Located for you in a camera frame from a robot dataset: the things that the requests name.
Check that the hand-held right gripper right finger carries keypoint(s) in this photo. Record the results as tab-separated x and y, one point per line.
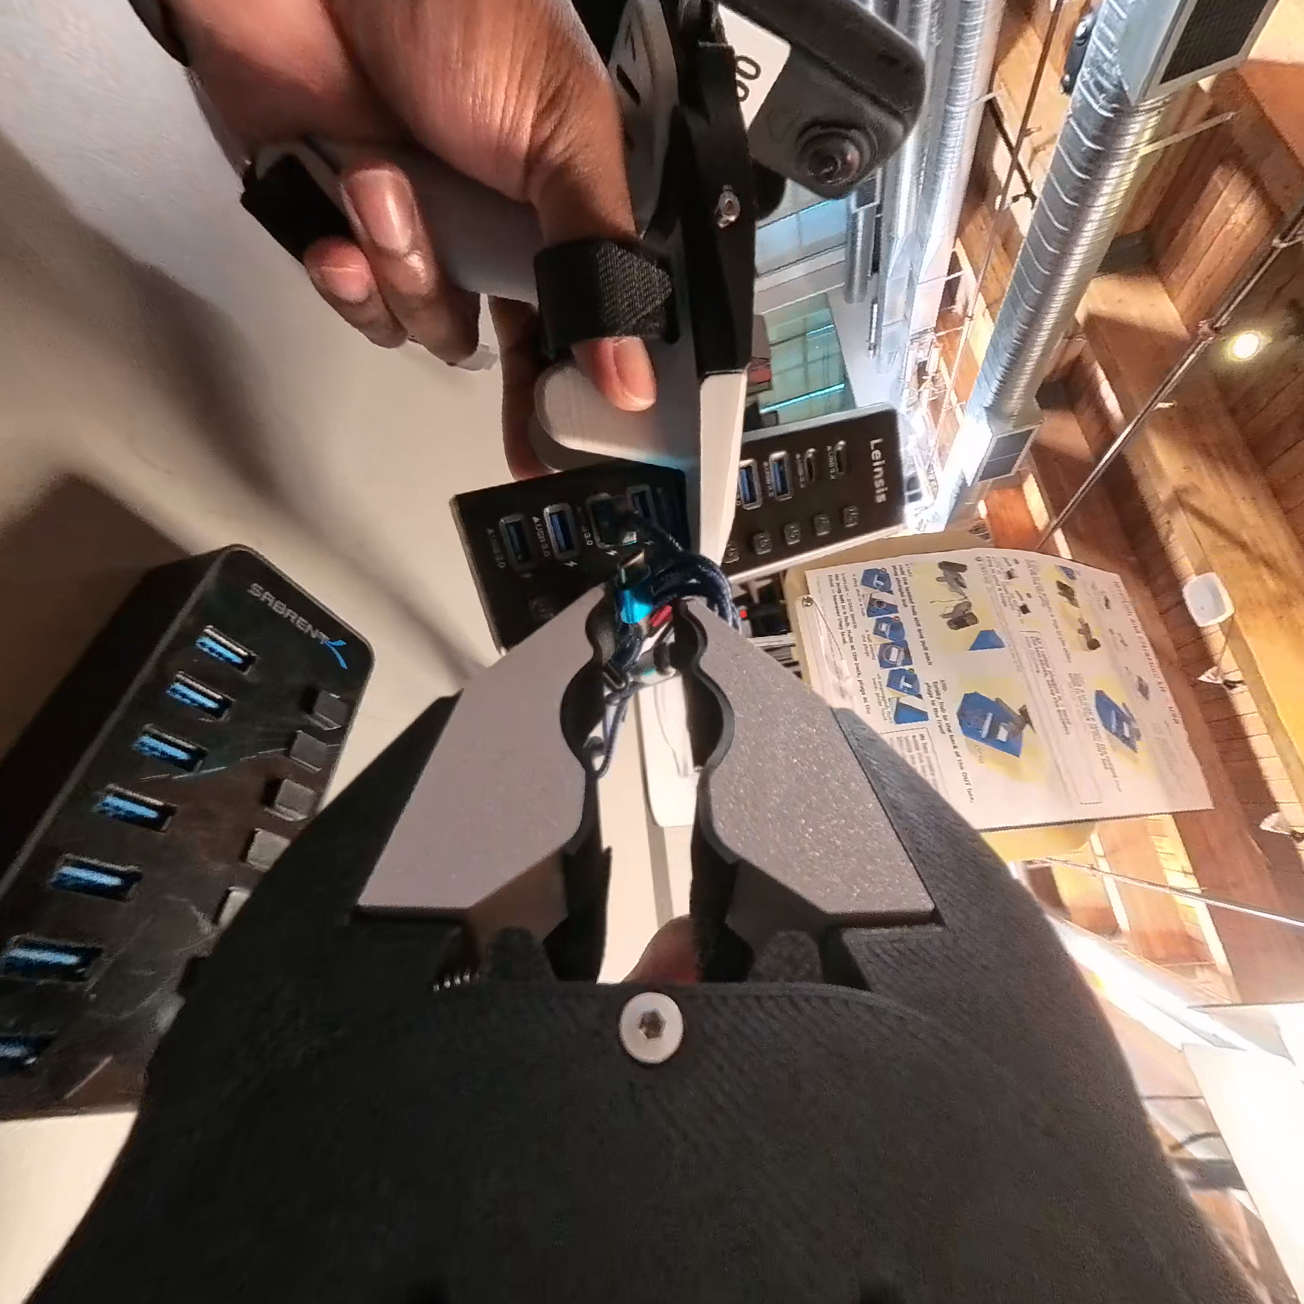
806	806

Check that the person's right hand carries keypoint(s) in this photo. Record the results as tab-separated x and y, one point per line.
668	951

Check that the person's left hand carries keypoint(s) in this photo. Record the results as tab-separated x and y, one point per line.
437	91

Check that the duct vent grille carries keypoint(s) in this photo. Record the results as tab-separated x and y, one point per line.
1211	36
1002	458

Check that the slim silver ventilation duct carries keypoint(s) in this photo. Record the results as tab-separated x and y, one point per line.
959	91

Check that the metal ceiling rod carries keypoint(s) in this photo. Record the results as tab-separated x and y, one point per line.
1171	382

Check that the large black usb hub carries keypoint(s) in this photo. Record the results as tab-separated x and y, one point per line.
154	876

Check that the printed instruction sheet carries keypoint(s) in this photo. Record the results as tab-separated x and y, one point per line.
1019	693

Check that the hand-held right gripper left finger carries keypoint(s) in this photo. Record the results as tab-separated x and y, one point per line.
480	782

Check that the wide silver ventilation duct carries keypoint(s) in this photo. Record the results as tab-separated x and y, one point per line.
1070	205

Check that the short black usb hub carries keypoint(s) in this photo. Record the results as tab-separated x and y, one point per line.
508	585

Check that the instruction sheet on clipboard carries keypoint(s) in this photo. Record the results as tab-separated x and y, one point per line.
1050	841

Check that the white ceiling sensor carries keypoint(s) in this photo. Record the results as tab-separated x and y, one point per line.
1210	602

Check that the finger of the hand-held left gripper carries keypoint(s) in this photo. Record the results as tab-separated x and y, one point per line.
722	448

